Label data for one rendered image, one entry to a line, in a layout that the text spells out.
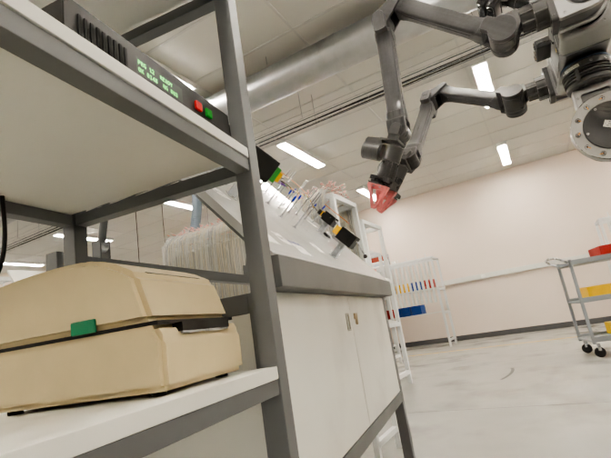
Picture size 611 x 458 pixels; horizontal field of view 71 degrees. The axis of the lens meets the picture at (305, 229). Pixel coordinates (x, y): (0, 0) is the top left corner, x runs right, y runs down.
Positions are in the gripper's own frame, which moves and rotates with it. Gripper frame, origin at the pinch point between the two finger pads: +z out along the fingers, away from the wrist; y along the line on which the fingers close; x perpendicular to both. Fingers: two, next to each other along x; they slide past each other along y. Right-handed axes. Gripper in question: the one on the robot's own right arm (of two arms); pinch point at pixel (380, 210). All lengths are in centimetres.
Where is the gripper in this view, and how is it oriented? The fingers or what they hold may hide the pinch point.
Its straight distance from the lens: 173.3
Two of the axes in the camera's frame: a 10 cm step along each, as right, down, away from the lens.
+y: -4.9, -2.4, -8.4
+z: -4.4, 9.0, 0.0
